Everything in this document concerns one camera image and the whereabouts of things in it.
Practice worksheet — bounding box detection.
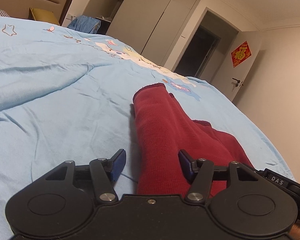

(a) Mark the dark red knit sweater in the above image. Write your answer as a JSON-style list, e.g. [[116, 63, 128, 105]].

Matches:
[[133, 83, 252, 196]]

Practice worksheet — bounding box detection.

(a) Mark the white bedroom door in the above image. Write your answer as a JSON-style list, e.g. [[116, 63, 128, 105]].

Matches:
[[211, 31, 262, 101]]

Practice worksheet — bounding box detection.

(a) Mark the blue clothes pile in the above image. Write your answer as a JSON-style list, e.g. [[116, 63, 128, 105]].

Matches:
[[68, 15, 101, 34]]

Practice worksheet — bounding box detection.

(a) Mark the light blue cartoon bedspread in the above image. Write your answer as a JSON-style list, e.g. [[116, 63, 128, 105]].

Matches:
[[0, 17, 293, 239]]

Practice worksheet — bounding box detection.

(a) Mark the red fu character decoration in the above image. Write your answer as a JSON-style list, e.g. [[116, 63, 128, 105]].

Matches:
[[231, 41, 251, 68]]

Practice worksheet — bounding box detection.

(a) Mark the beige built-in wardrobe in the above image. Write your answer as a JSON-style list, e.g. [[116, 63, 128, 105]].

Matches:
[[83, 0, 200, 66]]

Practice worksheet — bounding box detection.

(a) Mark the yellow pillow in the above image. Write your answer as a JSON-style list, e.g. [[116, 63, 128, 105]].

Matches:
[[29, 8, 60, 25]]

